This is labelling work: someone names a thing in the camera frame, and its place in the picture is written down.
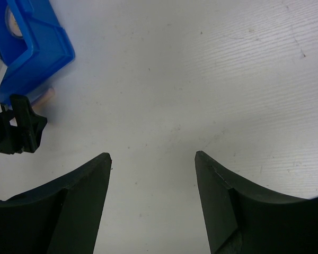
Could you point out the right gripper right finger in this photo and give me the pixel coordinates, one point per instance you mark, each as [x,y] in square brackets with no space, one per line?
[243,217]

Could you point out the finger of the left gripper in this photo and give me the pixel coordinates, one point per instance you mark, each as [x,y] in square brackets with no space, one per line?
[29,124]

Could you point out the beige cosmetic stick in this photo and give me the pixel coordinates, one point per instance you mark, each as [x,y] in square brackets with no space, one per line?
[42,101]

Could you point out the blue plastic organizer tray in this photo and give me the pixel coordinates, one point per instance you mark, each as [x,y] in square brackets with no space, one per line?
[44,49]

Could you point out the round compact case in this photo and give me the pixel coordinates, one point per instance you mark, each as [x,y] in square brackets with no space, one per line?
[12,25]

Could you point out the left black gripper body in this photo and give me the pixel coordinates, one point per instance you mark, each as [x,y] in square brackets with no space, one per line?
[11,141]

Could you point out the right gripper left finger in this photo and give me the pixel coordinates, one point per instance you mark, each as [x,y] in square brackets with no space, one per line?
[61,216]

